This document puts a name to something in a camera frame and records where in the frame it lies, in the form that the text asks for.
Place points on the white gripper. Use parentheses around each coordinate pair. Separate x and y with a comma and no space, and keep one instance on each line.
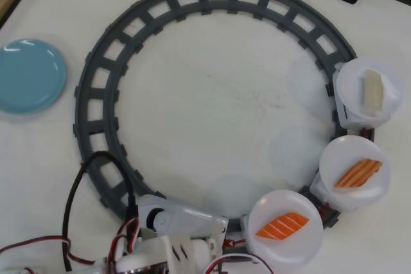
(189,217)

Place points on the salmon sushi with white stripes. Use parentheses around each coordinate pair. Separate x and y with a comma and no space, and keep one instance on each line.
(282,226)

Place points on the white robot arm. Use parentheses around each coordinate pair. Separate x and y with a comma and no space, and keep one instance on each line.
(135,256)

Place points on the orange ridged shrimp sushi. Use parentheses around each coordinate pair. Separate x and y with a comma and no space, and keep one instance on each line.
(356,174)

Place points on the blue dish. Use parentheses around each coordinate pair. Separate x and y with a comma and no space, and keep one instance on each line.
(29,75)

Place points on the white squid sushi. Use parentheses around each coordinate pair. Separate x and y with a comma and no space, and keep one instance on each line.
(374,91)

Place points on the white round bowl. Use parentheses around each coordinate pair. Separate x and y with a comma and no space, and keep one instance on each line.
(289,248)
(351,84)
(346,152)

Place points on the white toy train car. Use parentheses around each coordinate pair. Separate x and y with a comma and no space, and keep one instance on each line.
(345,116)
(319,190)

